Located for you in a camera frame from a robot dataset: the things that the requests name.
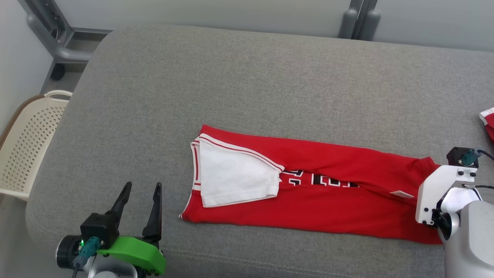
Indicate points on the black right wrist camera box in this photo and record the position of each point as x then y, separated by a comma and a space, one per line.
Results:
457, 154

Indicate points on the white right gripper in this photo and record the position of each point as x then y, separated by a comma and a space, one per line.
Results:
438, 189

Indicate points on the cream plastic laundry basket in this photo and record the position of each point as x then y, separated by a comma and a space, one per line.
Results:
27, 146

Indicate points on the red jersey shirt white sleeves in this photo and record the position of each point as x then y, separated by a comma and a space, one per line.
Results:
328, 200

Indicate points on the red shorts white stripe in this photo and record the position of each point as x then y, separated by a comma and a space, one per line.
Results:
489, 121

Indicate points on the grey metal double post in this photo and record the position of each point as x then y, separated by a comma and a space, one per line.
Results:
359, 19

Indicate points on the grey metal slanted frame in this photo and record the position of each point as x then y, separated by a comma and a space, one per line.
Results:
61, 38

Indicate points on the black castor wheel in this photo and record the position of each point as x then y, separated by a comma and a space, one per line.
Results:
58, 72

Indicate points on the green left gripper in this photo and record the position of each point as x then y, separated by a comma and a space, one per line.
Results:
139, 253

